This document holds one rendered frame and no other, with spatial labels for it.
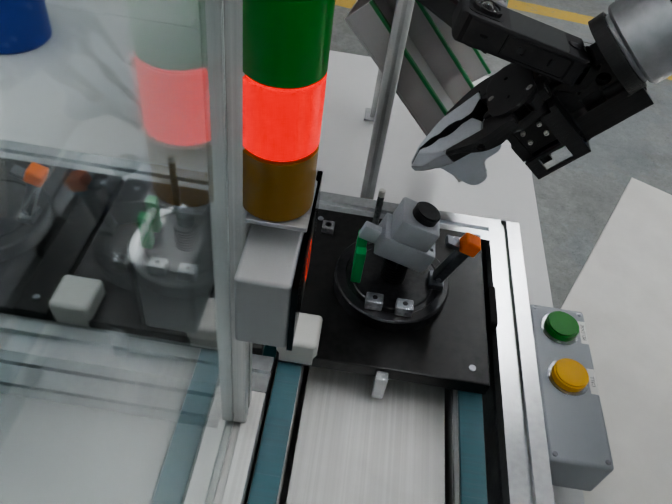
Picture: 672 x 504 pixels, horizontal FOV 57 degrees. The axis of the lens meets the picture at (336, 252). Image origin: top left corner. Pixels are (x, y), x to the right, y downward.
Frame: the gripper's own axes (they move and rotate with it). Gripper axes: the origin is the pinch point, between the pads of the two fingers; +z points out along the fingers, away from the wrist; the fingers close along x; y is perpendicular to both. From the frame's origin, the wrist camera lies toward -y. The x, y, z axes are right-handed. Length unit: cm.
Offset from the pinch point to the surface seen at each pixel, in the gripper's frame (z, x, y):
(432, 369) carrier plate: 11.7, -11.0, 17.8
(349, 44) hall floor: 103, 240, 61
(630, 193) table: -4, 42, 55
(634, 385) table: 1.1, -0.6, 48.1
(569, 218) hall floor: 40, 134, 137
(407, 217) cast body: 5.6, -1.0, 5.2
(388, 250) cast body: 9.7, -2.1, 7.0
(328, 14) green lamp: -11.8, -19.9, -21.1
